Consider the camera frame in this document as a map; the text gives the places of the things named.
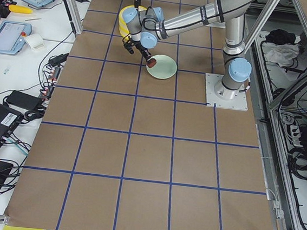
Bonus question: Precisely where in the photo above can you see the brown bun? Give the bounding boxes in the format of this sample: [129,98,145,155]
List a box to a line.
[146,58,157,68]

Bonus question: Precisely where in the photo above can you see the yellow steamer layer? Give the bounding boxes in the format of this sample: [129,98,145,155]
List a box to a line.
[119,5,147,27]
[119,25,130,38]

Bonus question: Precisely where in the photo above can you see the light green plate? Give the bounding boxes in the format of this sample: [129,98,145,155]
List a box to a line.
[146,55,177,80]

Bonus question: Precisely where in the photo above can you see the black power brick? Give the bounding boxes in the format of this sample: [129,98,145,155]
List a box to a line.
[5,90,43,110]

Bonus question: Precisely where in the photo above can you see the near teach pendant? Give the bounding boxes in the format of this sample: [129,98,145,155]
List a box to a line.
[0,21,32,55]

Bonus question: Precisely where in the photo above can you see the white crumpled cloth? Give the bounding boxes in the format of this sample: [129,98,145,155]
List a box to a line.
[265,44,299,67]

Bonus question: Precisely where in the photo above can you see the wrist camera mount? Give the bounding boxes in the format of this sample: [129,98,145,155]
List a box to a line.
[122,34,136,54]

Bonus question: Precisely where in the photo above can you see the aluminium frame post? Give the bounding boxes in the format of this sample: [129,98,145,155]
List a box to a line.
[63,0,83,36]

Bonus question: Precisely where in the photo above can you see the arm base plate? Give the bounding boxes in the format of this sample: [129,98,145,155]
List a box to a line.
[205,73,248,111]

